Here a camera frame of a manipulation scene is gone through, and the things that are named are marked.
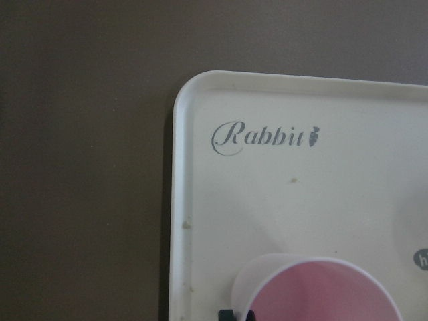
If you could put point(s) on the pink cup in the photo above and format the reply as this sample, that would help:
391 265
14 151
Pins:
280 286

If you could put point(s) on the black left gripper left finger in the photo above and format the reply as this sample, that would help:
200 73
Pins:
226 315

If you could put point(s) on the cream rabbit tray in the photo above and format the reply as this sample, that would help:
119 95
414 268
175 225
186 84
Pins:
266 163

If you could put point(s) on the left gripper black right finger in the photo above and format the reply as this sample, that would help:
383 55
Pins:
250 316

